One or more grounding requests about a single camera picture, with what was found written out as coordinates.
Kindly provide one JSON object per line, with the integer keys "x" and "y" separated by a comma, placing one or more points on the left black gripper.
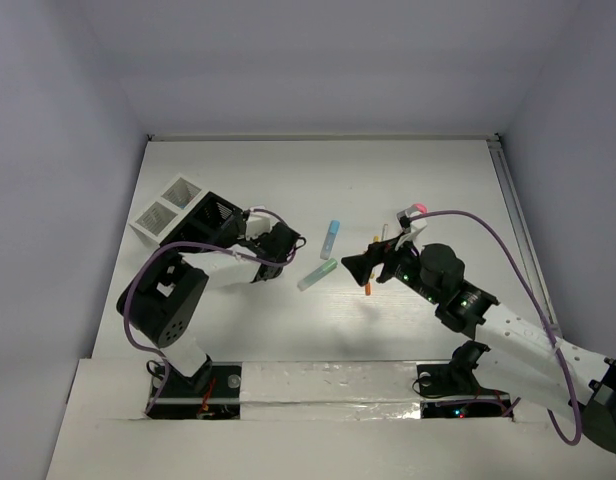
{"x": 227, "y": 223}

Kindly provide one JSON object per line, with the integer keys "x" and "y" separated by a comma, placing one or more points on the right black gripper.
{"x": 361, "y": 265}

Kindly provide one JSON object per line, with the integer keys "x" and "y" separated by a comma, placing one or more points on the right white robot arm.
{"x": 503, "y": 351}

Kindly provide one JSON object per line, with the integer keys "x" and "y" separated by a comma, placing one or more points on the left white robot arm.
{"x": 207, "y": 251}

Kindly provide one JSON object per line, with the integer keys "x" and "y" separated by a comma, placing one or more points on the yellow tipped white marker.
{"x": 376, "y": 240}

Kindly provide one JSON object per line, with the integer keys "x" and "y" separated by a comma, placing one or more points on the black slotted organizer box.
{"x": 199, "y": 225}

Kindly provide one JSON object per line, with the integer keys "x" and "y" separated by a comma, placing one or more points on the green highlighter centre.
{"x": 317, "y": 275}

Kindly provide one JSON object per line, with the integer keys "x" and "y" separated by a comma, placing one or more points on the white slotted organizer box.
{"x": 161, "y": 214}

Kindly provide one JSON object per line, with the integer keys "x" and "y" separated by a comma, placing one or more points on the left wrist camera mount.
{"x": 257, "y": 222}

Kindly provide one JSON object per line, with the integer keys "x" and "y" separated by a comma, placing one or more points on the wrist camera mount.
{"x": 412, "y": 224}
{"x": 257, "y": 222}

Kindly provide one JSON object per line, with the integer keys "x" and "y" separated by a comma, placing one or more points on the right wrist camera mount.
{"x": 412, "y": 224}

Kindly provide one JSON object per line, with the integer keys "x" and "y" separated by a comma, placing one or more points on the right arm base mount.
{"x": 446, "y": 392}

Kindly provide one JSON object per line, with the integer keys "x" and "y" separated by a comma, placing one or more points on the aluminium side rail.
{"x": 531, "y": 266}

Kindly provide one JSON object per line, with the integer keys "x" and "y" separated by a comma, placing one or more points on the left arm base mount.
{"x": 220, "y": 400}

